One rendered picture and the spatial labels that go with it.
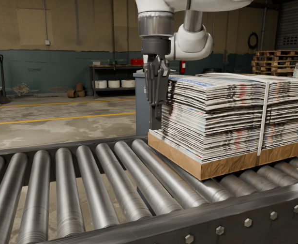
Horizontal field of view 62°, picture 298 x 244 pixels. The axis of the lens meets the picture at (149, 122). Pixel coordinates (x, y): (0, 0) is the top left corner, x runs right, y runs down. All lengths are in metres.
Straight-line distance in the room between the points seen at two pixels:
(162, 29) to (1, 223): 0.52
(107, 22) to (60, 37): 1.40
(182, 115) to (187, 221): 0.27
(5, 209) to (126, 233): 0.25
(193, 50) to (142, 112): 0.46
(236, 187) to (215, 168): 0.06
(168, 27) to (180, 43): 0.81
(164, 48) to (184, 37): 0.79
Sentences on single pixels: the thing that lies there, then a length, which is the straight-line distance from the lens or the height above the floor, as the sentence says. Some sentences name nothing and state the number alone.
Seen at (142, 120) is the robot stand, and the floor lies 0.72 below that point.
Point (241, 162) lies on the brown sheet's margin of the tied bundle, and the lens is 0.68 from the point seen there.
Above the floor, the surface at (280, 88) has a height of 1.01.
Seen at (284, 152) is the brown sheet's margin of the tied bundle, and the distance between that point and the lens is 0.81.
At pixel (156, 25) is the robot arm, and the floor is 1.16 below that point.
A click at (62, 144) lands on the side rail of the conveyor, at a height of 0.80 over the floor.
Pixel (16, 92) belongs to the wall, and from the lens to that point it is 7.80.
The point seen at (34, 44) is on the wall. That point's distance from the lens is 7.70.
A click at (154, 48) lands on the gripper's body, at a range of 0.63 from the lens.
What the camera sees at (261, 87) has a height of 1.01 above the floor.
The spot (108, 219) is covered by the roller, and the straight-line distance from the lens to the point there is 0.50.
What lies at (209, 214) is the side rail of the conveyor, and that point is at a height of 0.80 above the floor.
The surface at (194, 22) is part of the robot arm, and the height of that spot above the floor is 1.26.
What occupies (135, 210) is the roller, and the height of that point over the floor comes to 0.80.
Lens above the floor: 1.09
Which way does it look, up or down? 14 degrees down
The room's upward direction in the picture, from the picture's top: straight up
